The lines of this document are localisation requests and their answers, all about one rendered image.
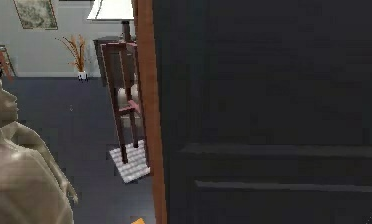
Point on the dark red wooden side table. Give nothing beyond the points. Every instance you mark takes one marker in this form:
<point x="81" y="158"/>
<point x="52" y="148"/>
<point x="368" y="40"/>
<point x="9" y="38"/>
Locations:
<point x="122" y="100"/>

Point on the white woven floor mat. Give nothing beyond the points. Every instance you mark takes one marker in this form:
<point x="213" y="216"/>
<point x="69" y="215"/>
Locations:
<point x="132" y="163"/>

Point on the dark wooden room door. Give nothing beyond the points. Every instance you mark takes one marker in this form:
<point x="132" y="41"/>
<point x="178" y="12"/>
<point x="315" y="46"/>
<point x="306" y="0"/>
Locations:
<point x="260" y="110"/>

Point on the orange dried plant white pot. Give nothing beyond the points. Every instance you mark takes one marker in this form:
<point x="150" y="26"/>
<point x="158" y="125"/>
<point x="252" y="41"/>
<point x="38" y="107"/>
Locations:
<point x="78" y="55"/>

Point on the white shade table lamp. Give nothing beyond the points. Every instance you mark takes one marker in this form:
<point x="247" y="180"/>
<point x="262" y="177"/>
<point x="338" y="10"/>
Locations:
<point x="114" y="11"/>

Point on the beige human figure statue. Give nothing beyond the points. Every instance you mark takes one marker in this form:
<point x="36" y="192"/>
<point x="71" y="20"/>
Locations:
<point x="20" y="173"/>

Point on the brown wooden chair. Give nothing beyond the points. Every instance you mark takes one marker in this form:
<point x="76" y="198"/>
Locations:
<point x="3" y="61"/>

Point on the framed green wall picture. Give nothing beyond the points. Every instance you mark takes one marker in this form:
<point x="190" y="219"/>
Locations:
<point x="35" y="13"/>

